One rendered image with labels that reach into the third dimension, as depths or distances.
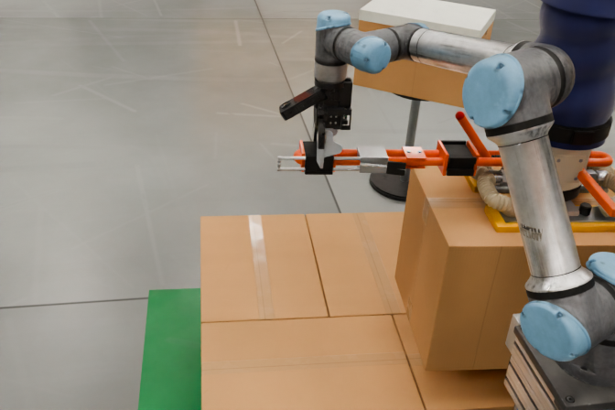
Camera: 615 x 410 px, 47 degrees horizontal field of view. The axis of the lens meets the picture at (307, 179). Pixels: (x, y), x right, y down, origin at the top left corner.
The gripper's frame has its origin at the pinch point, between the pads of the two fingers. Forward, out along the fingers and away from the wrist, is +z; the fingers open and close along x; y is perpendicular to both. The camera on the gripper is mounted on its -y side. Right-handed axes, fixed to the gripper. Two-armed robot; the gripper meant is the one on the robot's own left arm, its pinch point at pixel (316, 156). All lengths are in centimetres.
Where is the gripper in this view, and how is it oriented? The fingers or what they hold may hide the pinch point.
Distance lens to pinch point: 172.9
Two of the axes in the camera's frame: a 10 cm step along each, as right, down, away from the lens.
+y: 10.0, -0.1, 1.0
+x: -0.9, -4.9, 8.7
